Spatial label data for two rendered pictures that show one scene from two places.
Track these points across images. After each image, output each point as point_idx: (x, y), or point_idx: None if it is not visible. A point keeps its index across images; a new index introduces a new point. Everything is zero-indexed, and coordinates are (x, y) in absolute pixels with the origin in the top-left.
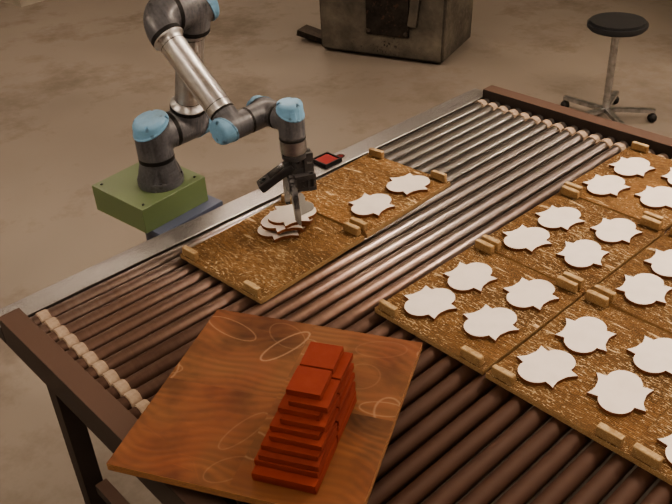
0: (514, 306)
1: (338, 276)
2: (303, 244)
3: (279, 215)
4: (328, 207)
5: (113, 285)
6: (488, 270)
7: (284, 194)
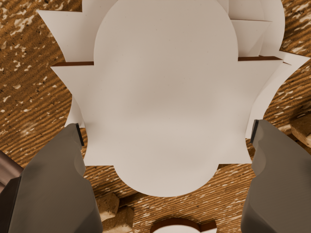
0: None
1: None
2: (61, 95)
3: (167, 61)
4: (230, 190)
5: None
6: None
7: (291, 151)
